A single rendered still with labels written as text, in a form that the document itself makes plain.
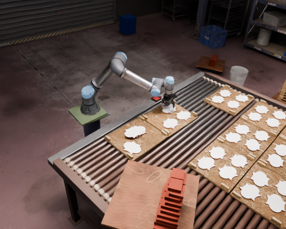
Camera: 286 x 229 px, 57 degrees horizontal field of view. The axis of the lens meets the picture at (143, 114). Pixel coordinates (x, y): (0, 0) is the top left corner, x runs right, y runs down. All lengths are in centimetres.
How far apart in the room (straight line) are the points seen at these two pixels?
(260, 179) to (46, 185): 218
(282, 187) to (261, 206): 25
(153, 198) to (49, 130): 243
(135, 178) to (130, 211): 24
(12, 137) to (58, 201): 125
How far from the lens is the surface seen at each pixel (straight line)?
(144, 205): 166
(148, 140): 218
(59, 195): 306
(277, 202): 203
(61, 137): 369
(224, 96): 287
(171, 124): 235
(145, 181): 176
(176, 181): 143
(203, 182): 198
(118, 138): 219
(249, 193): 200
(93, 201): 179
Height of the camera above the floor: 242
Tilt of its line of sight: 37 degrees down
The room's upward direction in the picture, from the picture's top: 3 degrees clockwise
